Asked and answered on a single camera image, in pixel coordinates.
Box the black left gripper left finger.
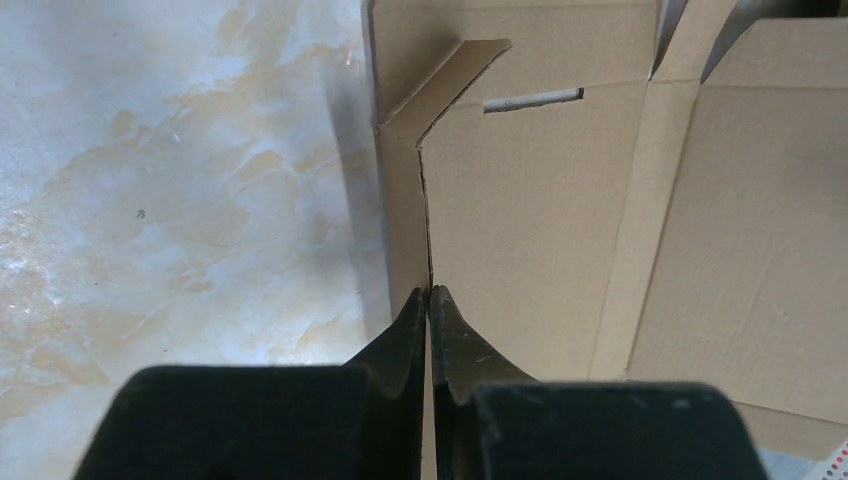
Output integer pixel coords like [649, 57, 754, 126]
[76, 289, 426, 479]

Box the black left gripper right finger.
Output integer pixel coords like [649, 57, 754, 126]
[429, 285, 766, 479]

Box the cardboard box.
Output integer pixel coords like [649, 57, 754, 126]
[369, 1, 847, 460]

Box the aluminium frame rail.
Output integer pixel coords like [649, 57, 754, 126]
[806, 441, 847, 480]

